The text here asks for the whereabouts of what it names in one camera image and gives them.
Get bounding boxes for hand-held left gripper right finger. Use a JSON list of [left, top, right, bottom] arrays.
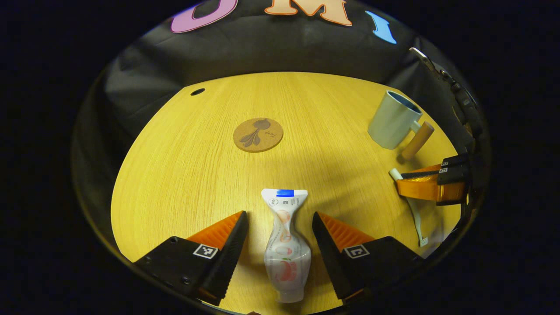
[[311, 211, 425, 306]]

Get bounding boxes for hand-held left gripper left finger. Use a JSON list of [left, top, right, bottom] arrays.
[[133, 210, 250, 307]]

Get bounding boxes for pale green toothbrush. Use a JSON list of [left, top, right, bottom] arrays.
[[389, 168, 429, 248]]

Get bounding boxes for white toothpaste tube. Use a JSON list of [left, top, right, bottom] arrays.
[[261, 188, 312, 304]]

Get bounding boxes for light blue cup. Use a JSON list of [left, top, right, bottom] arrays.
[[367, 90, 435, 161]]

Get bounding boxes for round cork coaster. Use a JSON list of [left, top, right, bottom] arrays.
[[233, 117, 284, 153]]

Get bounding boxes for wooden desktop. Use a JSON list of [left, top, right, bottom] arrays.
[[110, 71, 462, 315]]

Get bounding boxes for black backdrop cloth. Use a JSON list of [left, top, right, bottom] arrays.
[[74, 0, 486, 210]]

